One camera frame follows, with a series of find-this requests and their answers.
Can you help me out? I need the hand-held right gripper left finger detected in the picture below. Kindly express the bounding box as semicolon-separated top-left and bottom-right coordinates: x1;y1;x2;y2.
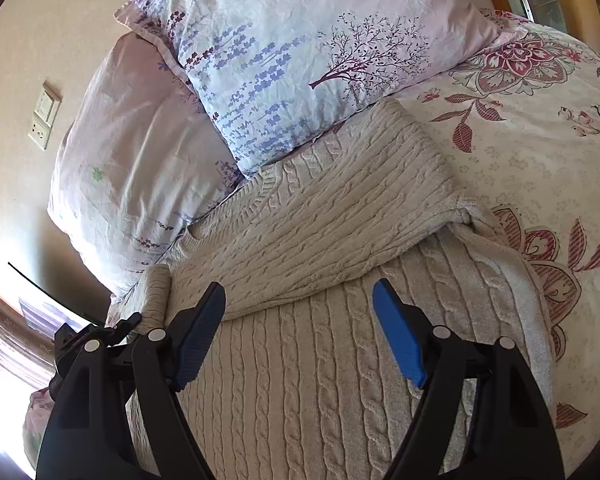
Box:
35;281;227;480

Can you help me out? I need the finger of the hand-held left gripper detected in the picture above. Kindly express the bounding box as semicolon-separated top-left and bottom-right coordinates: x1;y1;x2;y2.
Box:
54;311;143;361

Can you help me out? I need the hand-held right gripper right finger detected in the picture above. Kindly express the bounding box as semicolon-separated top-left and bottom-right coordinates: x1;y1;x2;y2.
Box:
372;278;566;480

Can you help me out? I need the beige cable-knit sweater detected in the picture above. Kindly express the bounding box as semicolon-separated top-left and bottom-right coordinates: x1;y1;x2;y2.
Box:
105;97;556;480

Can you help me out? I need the wooden nightstand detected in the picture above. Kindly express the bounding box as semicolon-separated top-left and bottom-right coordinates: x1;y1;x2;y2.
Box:
0;260;106;396

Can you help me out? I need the pink floral print pillow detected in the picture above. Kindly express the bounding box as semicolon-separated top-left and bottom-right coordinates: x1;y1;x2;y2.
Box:
47;32;246;306

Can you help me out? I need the floral duvet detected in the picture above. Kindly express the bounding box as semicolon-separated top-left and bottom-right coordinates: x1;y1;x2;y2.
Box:
395;7;600;480

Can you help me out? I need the blue lavender tree print pillow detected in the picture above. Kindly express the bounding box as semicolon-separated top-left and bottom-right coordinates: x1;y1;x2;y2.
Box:
114;0;518;177

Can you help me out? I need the wooden headboard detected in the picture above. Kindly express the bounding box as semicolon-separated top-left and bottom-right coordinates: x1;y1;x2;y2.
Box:
472;0;600;58

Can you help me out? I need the white wall socket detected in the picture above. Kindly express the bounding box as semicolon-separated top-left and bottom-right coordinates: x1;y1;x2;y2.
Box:
28;119;51;151

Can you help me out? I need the white wall switch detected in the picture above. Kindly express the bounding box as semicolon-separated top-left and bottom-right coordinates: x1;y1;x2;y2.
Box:
34;82;63;123

